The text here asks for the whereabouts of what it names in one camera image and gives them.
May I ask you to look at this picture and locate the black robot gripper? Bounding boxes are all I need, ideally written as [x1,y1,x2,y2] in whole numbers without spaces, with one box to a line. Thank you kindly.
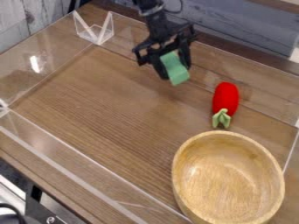
[131,10,196,80]

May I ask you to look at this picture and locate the green rectangular block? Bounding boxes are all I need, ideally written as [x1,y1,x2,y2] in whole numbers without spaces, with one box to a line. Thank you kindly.
[160,52,189,86]

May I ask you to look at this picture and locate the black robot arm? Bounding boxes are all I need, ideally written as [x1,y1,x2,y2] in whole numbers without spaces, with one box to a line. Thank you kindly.
[131,0,196,80]

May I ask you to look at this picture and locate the brown wooden bowl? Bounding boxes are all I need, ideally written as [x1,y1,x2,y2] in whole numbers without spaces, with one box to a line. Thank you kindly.
[172,130,285,224]

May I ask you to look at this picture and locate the red plush strawberry toy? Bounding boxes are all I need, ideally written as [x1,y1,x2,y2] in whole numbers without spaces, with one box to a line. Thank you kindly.
[212,82,238,129]

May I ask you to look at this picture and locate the clear acrylic corner bracket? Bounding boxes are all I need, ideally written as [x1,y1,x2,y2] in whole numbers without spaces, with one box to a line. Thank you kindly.
[71,11,114,46]

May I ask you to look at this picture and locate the clear acrylic enclosure wall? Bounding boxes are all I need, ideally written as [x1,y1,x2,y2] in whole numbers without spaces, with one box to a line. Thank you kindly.
[0,5,299,224]

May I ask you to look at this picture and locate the black table leg bracket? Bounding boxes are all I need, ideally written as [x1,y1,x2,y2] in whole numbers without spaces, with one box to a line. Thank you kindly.
[23,185,67,224]

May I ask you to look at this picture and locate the black cable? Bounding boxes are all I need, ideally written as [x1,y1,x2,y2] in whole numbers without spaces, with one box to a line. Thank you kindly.
[0,202,27,224]

